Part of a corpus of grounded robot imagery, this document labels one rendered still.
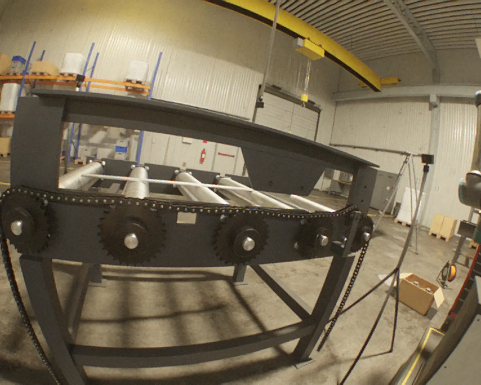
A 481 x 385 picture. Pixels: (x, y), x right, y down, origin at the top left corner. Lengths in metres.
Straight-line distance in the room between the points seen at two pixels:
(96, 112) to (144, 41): 10.03
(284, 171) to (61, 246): 0.69
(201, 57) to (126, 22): 3.92
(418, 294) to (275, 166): 2.18
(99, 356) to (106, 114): 0.80
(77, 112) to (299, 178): 0.68
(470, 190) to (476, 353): 0.83
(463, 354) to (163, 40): 10.99
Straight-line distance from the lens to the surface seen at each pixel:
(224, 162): 10.20
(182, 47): 10.58
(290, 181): 0.72
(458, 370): 0.96
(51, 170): 0.60
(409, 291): 2.59
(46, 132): 0.60
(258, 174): 0.65
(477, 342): 0.90
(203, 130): 0.59
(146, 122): 0.57
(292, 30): 8.48
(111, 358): 0.93
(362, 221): 0.99
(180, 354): 0.92
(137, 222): 0.52
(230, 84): 10.61
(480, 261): 2.33
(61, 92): 0.54
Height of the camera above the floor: 1.08
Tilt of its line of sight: 9 degrees down
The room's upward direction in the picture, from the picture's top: 11 degrees clockwise
